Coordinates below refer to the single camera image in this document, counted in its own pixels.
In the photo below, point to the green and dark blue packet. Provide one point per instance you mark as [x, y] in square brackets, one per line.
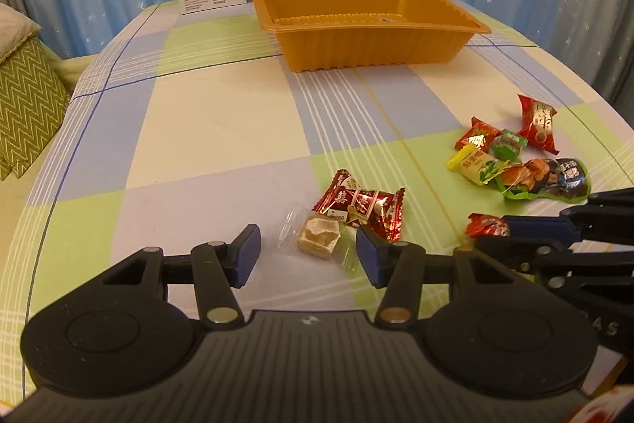
[545, 180]

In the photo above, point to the yellow green snack packet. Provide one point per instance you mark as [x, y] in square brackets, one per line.
[478, 165]

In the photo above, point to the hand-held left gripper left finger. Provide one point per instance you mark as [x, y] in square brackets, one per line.
[247, 254]

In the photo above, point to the red foil candy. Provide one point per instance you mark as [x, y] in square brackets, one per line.
[364, 205]

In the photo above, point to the red packet with white label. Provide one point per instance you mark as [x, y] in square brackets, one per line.
[537, 125]

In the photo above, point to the red candy with yellow print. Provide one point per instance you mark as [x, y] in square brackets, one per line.
[475, 136]

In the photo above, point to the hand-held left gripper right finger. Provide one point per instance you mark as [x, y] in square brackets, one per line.
[369, 254]

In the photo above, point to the beige cushion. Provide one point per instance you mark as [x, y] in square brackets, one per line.
[15, 29]

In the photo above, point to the green candy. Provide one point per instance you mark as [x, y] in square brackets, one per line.
[510, 146]

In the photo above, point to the green zigzag cushion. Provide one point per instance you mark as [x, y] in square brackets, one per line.
[25, 106]

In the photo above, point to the red patterned clothing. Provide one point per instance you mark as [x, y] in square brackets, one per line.
[604, 410]

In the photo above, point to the orange plastic tray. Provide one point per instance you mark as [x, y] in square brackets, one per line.
[346, 41]

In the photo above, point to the small red candy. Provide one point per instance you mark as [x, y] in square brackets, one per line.
[488, 226]

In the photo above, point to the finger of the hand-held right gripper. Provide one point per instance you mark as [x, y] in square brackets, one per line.
[525, 252]
[540, 226]

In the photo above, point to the clear beige nougat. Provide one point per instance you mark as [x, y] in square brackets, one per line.
[317, 237]

